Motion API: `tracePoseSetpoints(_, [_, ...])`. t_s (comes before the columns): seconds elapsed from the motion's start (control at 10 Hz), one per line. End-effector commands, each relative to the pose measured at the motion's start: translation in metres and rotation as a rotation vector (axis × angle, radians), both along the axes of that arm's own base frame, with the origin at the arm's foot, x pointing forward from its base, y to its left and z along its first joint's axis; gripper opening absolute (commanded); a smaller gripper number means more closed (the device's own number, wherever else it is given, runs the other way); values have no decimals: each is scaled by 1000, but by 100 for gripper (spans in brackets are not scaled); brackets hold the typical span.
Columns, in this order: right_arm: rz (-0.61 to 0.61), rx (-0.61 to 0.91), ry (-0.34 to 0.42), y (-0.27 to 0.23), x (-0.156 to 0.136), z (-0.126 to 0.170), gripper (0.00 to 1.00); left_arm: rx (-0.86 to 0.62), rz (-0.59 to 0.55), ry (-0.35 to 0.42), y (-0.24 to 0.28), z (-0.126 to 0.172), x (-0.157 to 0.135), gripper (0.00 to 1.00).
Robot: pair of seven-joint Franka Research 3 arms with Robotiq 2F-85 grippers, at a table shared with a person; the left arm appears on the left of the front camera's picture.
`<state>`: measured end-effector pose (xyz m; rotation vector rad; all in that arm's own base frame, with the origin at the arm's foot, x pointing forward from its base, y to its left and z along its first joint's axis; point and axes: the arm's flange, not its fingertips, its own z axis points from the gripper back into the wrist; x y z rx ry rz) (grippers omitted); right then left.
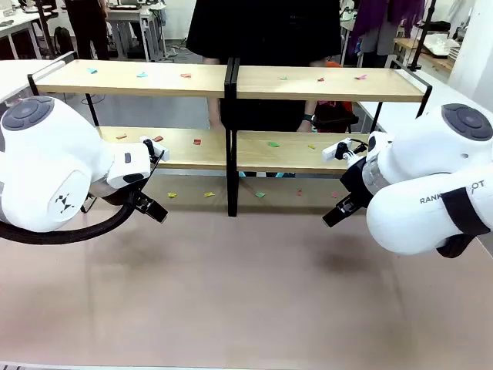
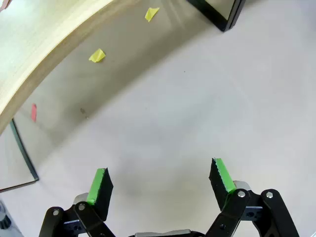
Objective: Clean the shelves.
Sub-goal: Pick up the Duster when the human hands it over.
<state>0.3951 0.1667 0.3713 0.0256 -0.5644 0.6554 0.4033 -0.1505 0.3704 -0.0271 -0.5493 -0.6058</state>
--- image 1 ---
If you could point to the person's black shirt torso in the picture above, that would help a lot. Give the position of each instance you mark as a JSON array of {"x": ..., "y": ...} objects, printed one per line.
[{"x": 265, "y": 31}]

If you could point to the grey background desk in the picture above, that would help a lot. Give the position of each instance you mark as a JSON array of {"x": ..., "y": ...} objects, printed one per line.
[{"x": 127, "y": 15}]

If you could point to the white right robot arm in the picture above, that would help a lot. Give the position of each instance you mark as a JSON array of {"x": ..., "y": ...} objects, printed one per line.
[{"x": 416, "y": 162}]

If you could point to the background person in black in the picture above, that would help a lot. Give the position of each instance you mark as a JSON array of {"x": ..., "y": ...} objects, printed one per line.
[{"x": 86, "y": 27}]

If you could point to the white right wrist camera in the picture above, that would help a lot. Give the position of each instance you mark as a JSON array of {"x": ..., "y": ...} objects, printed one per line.
[{"x": 330, "y": 152}]

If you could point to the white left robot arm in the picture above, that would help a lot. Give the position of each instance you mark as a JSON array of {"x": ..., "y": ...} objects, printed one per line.
[{"x": 46, "y": 162}]

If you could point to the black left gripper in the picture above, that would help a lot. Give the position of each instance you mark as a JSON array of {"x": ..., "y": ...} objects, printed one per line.
[{"x": 141, "y": 201}]

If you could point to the person's left forearm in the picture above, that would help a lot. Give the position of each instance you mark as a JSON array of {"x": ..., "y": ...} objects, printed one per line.
[{"x": 308, "y": 108}]

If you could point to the black backpack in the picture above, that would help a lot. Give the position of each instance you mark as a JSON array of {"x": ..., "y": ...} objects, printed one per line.
[{"x": 63, "y": 40}]

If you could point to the black wristwatch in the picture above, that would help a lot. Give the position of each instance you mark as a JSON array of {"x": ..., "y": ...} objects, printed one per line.
[{"x": 308, "y": 116}]

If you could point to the person's left hand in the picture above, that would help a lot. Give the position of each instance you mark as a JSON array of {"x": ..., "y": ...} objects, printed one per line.
[{"x": 302, "y": 127}]

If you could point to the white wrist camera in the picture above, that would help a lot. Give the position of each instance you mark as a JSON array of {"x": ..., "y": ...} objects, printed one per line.
[
  {"x": 155, "y": 146},
  {"x": 330, "y": 152}
]

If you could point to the black stand pole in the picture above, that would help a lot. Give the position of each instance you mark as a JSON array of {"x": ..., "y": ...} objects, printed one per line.
[{"x": 421, "y": 34}]

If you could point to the person's right hand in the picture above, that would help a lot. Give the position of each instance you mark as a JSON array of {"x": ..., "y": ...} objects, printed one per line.
[{"x": 215, "y": 122}]

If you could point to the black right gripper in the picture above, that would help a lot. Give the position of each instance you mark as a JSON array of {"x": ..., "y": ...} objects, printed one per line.
[{"x": 356, "y": 185}]

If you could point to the wood shelf unit, black frame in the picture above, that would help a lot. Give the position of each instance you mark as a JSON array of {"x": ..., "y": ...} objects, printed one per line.
[
  {"x": 327, "y": 88},
  {"x": 135, "y": 83}
]

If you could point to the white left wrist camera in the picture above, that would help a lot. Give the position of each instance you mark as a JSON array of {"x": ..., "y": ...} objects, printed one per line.
[{"x": 155, "y": 146}]

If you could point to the wooden workbench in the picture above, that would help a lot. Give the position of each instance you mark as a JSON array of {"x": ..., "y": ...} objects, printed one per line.
[{"x": 431, "y": 61}]

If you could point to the purple garment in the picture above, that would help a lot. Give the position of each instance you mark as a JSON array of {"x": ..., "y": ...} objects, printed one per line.
[{"x": 381, "y": 19}]

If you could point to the white side table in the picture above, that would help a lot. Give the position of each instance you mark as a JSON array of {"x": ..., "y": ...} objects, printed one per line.
[
  {"x": 385, "y": 112},
  {"x": 15, "y": 77}
]

